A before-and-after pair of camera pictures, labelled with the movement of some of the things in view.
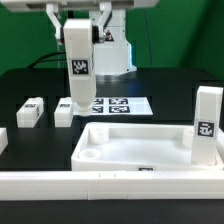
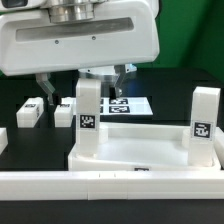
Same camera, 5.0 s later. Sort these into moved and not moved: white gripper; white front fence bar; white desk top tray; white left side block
Moved: white gripper
Not moved: white left side block; white desk top tray; white front fence bar
